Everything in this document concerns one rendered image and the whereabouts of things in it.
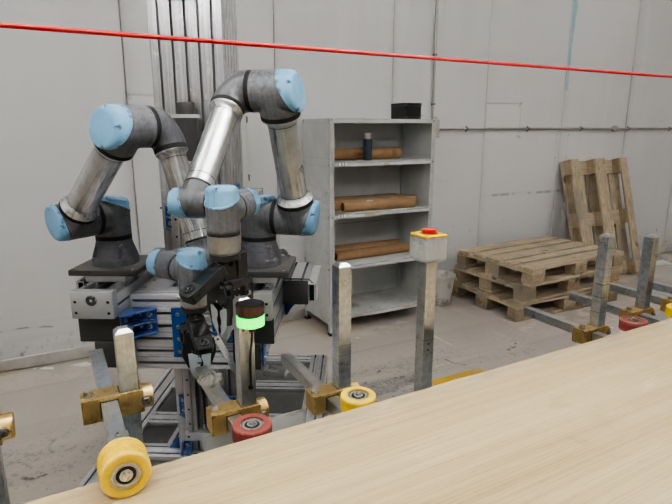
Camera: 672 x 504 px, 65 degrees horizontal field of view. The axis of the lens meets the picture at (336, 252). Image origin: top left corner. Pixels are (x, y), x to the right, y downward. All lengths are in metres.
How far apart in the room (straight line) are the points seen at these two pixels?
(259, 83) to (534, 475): 1.13
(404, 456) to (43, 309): 3.09
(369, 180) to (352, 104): 0.61
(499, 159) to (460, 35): 1.17
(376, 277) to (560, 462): 3.55
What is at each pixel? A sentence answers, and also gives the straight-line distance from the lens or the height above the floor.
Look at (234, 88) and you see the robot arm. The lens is 1.54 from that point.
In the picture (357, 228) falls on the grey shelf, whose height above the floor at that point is 0.69.
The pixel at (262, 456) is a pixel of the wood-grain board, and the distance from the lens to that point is 1.05.
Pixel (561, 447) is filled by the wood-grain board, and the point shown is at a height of 0.90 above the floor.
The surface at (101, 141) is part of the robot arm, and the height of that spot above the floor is 1.45.
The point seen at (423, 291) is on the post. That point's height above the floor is 1.07.
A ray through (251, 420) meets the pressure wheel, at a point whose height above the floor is 0.91.
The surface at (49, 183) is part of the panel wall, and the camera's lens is 3.69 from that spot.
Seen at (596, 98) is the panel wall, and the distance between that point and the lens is 6.18.
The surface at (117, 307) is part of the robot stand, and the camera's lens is 1.82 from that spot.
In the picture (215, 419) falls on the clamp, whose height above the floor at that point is 0.86.
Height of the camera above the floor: 1.49
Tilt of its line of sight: 13 degrees down
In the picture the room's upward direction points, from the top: straight up
